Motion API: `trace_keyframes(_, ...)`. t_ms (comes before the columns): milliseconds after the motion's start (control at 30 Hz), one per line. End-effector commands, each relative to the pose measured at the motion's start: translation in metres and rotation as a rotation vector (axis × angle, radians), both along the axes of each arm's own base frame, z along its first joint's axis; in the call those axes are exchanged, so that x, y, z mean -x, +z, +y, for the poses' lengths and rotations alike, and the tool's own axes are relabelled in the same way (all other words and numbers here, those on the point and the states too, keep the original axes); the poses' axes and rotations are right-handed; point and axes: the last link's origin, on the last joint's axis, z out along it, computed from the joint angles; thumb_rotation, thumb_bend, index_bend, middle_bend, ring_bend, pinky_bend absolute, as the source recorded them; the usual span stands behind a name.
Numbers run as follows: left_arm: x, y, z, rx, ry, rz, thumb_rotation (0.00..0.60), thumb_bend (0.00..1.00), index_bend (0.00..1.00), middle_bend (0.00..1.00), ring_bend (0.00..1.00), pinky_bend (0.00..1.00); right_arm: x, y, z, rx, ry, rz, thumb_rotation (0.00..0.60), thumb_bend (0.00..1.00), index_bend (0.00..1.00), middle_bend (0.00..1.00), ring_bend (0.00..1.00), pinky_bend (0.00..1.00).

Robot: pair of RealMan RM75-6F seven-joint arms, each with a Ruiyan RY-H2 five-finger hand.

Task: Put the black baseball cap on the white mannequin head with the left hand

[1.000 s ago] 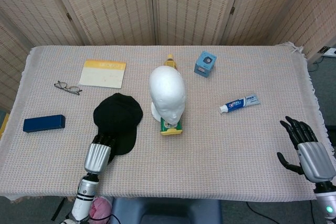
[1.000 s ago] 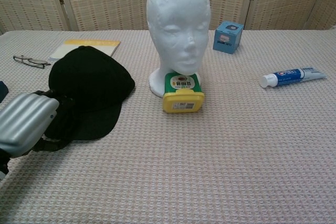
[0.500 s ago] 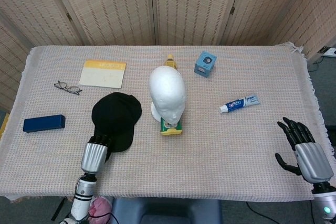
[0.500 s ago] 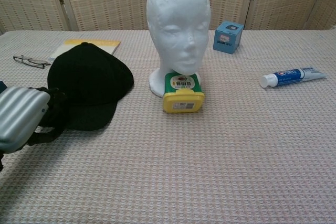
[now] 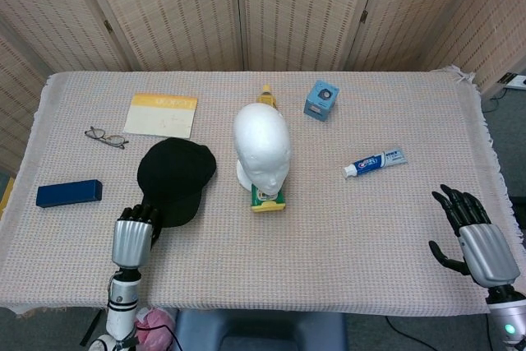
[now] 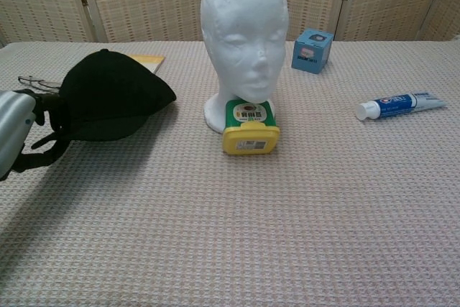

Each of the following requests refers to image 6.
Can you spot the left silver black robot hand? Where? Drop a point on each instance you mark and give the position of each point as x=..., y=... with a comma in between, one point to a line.
x=12, y=120

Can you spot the white foam mannequin head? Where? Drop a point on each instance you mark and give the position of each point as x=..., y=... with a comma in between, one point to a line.
x=244, y=16

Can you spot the yellow white notebook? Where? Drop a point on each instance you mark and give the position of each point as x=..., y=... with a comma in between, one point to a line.
x=152, y=62

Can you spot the yellow green lidded container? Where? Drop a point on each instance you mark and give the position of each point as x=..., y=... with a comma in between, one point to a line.
x=251, y=141

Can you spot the light blue cube box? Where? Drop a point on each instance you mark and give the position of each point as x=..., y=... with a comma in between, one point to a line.
x=311, y=53

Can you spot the blue white toothpaste tube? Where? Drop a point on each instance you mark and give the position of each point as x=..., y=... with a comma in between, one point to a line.
x=395, y=104

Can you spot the black baseball cap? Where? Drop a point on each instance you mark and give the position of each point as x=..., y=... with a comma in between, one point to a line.
x=115, y=95

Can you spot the woven pink white tablecloth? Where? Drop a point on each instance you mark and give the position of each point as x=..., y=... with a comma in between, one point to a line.
x=251, y=231

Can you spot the black framed eyeglasses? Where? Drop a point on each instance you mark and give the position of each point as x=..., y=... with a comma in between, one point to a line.
x=45, y=84

